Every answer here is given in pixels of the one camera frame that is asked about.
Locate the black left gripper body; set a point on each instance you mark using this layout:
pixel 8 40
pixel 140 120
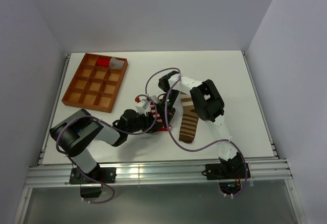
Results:
pixel 142 123

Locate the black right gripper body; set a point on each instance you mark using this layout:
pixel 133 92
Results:
pixel 166 105

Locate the red white striped sock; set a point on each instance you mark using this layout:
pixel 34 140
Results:
pixel 155 114

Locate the brown beige striped sock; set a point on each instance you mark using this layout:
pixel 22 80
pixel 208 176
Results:
pixel 189 121

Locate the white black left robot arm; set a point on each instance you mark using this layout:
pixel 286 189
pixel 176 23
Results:
pixel 74 134

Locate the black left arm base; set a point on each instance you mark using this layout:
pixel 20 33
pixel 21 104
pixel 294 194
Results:
pixel 93 184

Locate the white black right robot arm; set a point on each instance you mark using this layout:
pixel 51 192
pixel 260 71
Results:
pixel 209 107

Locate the brown wooden compartment tray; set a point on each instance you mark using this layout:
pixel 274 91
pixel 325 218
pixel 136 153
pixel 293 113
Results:
pixel 93 87

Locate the rolled grey sock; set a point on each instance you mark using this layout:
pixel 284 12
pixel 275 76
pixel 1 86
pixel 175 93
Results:
pixel 115 63

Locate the rolled red sock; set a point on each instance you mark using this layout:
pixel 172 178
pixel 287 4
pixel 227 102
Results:
pixel 103 62

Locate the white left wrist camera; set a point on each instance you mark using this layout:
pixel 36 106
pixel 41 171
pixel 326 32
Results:
pixel 146 105

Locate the aluminium front rail frame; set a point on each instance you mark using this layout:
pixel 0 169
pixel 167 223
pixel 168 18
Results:
pixel 170 172

